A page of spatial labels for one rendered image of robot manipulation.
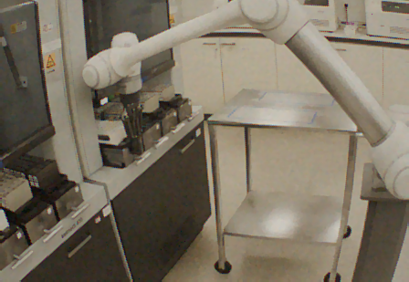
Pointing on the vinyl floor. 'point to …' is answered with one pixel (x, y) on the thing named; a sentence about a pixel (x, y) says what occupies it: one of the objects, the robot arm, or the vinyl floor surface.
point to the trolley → (320, 214)
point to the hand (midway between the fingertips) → (136, 144)
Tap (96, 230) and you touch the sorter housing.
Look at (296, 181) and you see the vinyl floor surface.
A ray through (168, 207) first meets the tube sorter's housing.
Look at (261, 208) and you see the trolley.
